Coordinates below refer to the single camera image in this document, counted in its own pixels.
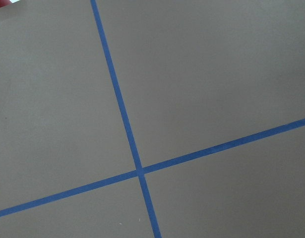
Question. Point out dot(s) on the red cylinder bottle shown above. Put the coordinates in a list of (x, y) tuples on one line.
[(4, 3)]

